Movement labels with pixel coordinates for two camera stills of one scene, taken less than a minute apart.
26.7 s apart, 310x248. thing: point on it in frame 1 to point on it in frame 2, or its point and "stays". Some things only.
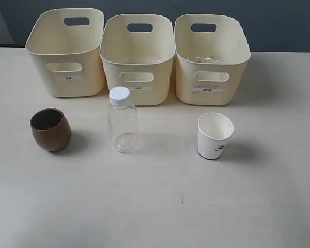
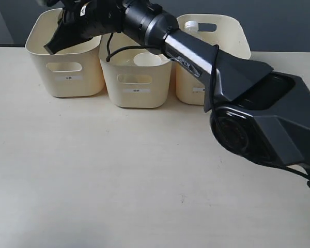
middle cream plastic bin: x=135 y=51 stays
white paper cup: x=214 y=132 to x=147 y=59
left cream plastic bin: x=65 y=43 stays
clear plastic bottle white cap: x=123 y=120 to x=191 y=26
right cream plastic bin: x=211 y=51 stays
